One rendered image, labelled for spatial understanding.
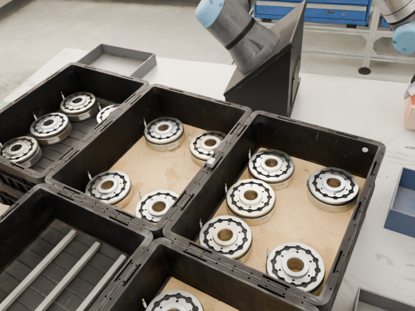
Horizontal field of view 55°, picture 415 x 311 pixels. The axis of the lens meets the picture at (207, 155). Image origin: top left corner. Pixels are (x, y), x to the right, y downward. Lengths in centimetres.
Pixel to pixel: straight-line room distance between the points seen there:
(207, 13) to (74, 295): 77
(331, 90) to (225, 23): 48
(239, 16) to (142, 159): 47
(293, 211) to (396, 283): 27
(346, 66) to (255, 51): 185
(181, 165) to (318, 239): 37
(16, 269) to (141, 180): 32
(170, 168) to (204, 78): 62
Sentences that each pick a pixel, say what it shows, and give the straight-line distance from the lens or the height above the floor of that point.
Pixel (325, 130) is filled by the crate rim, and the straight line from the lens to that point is 90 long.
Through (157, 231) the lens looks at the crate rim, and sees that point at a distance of 73.
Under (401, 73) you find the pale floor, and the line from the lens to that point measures 297.
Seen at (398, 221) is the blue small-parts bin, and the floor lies 74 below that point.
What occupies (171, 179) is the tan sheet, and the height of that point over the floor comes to 83.
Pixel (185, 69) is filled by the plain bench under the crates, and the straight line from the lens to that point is 158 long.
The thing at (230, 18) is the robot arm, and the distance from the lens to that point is 116.
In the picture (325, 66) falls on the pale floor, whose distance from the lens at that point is 295.
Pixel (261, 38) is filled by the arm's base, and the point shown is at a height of 97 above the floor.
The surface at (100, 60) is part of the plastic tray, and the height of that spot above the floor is 70.
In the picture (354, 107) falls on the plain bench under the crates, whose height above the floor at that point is 70.
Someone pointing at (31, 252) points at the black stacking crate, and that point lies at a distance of 92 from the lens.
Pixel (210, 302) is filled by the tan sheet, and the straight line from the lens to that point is 75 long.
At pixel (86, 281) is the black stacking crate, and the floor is 83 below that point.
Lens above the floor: 150
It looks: 43 degrees down
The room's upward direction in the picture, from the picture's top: 7 degrees counter-clockwise
